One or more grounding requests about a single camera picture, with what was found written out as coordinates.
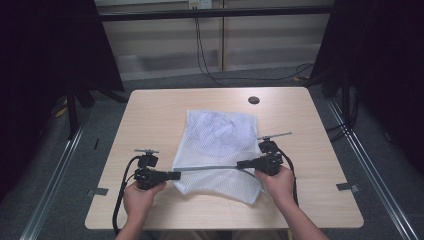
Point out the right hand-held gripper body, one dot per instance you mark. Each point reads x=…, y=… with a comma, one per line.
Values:
x=270, y=160

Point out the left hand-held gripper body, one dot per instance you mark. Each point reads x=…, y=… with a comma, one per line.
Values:
x=148, y=175

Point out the white mesh laundry bag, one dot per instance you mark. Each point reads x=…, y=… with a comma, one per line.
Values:
x=216, y=150

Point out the person's left hand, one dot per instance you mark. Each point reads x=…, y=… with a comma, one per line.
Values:
x=141, y=200

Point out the person's right hand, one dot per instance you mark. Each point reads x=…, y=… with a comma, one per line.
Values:
x=278, y=186

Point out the white crumpled garment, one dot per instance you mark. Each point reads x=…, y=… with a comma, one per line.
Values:
x=220, y=131

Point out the grey tape strip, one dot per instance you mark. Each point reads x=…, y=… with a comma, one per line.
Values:
x=348, y=187
x=97, y=191

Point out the black metal stand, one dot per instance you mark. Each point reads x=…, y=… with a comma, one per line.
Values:
x=348, y=100
x=71, y=113

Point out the black curtain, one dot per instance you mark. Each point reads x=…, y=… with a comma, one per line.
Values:
x=383, y=66
x=43, y=66

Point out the black horizontal bar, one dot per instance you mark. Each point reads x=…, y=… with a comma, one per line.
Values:
x=213, y=13

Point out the metal floor rail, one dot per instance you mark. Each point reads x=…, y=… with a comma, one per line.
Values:
x=53, y=186
x=373, y=180

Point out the white wall outlet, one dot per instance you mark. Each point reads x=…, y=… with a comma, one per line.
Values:
x=200, y=4

